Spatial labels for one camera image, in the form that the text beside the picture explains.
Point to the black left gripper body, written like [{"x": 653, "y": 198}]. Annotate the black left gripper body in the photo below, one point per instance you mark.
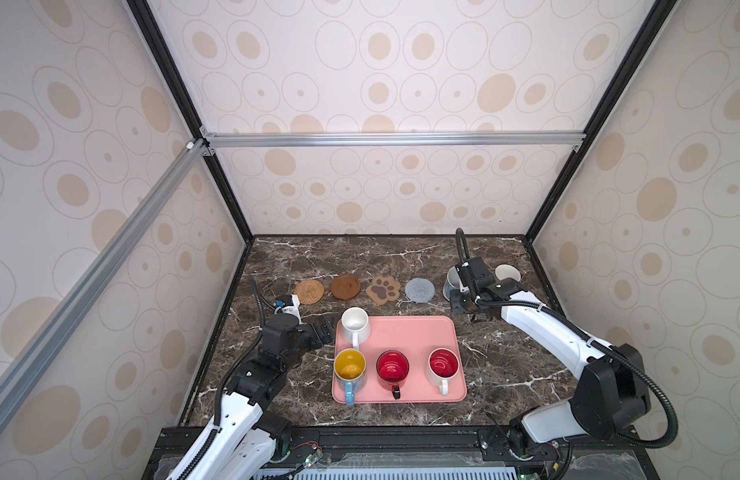
[{"x": 304, "y": 338}]

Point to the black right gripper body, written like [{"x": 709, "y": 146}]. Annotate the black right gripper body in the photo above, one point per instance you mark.
[{"x": 462, "y": 302}]

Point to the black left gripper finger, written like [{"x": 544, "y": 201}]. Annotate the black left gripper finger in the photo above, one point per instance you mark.
[
  {"x": 327, "y": 338},
  {"x": 329, "y": 322}
]

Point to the blue floral mug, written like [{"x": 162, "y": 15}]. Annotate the blue floral mug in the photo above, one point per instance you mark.
[{"x": 452, "y": 285}]

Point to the grey mug white inside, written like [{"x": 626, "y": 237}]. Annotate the grey mug white inside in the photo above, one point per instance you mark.
[{"x": 506, "y": 271}]

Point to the dark brown wooden coaster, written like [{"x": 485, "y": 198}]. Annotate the dark brown wooden coaster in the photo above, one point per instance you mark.
[{"x": 345, "y": 287}]

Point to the light blue woven coaster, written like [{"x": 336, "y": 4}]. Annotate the light blue woven coaster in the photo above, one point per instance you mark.
[{"x": 420, "y": 290}]

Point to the cork paw print coaster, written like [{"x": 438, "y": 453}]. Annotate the cork paw print coaster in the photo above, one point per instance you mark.
[{"x": 383, "y": 290}]

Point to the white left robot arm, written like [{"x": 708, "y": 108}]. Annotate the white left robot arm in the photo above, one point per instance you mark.
[{"x": 240, "y": 438}]

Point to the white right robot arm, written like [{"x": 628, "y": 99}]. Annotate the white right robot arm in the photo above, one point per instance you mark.
[{"x": 612, "y": 391}]

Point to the yellow inside blue mug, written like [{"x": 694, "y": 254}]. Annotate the yellow inside blue mug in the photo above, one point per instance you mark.
[{"x": 350, "y": 367}]

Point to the pink rectangular tray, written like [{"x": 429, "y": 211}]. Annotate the pink rectangular tray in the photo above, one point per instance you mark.
[{"x": 416, "y": 337}]

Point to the white mug red inside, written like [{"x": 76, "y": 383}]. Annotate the white mug red inside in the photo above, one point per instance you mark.
[{"x": 442, "y": 368}]

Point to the aluminium crossbar back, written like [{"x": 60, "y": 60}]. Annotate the aluminium crossbar back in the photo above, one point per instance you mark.
[{"x": 387, "y": 139}]

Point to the aluminium crossbar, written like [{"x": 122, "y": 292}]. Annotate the aluminium crossbar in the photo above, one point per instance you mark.
[
  {"x": 387, "y": 139},
  {"x": 25, "y": 372}
]

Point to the aluminium crossbar left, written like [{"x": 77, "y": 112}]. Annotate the aluminium crossbar left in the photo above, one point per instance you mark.
[{"x": 25, "y": 372}]

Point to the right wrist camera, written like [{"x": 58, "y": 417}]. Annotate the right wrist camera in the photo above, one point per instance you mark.
[{"x": 475, "y": 275}]

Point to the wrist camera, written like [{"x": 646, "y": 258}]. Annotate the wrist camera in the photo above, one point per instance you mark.
[
  {"x": 281, "y": 335},
  {"x": 475, "y": 275}
]

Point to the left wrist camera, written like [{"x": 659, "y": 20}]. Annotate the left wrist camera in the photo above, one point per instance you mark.
[{"x": 281, "y": 335}]

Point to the red mug black handle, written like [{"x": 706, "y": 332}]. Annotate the red mug black handle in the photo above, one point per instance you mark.
[{"x": 392, "y": 368}]

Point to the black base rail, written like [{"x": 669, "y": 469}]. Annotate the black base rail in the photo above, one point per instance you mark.
[{"x": 447, "y": 452}]

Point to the black corner frame post right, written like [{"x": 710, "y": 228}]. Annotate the black corner frame post right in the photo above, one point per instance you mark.
[{"x": 636, "y": 53}]

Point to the black corner frame post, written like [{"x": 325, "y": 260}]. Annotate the black corner frame post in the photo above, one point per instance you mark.
[
  {"x": 155, "y": 40},
  {"x": 636, "y": 53}
]

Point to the black corner frame post left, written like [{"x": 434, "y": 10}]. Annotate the black corner frame post left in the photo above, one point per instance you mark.
[{"x": 155, "y": 40}]

